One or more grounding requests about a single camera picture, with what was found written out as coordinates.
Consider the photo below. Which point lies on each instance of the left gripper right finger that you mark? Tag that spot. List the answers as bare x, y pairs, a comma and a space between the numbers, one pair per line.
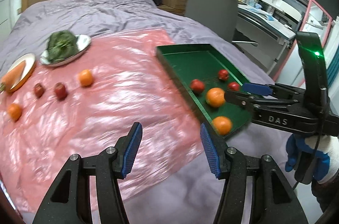
214, 148

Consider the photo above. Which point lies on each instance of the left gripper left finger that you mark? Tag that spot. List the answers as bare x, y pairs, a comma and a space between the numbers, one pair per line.
127, 148

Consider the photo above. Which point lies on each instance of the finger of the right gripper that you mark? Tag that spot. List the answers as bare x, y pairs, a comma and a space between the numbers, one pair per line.
243, 99
276, 90

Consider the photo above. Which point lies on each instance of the red tomato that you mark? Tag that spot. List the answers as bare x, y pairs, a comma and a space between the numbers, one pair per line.
234, 86

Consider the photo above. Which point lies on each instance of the large orange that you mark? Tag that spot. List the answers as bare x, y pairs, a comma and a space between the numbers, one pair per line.
215, 97

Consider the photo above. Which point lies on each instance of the small red apple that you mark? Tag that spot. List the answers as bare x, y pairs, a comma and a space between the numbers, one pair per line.
223, 75

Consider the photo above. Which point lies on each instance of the small orange tangerine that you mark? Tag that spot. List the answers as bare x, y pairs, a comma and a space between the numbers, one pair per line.
85, 78

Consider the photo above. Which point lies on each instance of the large red apple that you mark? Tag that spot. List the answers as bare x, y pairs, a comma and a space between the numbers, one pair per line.
60, 91

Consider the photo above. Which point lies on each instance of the right blue white gloved hand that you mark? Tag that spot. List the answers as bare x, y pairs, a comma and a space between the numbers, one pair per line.
315, 156

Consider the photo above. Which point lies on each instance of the green tray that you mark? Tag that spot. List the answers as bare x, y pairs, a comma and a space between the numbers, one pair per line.
185, 62

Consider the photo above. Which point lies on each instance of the pink plastic sheet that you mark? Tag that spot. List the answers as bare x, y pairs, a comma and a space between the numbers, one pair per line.
129, 86

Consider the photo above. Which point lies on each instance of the pink framed mirror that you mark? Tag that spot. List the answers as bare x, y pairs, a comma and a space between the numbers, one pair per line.
315, 20

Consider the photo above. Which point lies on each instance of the grey office chair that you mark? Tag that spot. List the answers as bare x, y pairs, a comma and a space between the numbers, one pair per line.
220, 16

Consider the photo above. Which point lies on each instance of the white oval dish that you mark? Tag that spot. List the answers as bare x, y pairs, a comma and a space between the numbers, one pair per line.
83, 44

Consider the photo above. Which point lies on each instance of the green leafy vegetable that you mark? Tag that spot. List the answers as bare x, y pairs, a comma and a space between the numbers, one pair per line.
61, 46

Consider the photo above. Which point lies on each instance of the orange rimmed white plate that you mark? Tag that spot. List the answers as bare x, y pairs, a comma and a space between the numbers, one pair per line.
30, 59

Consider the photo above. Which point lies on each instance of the carrot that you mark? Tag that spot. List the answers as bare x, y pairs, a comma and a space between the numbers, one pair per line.
10, 81

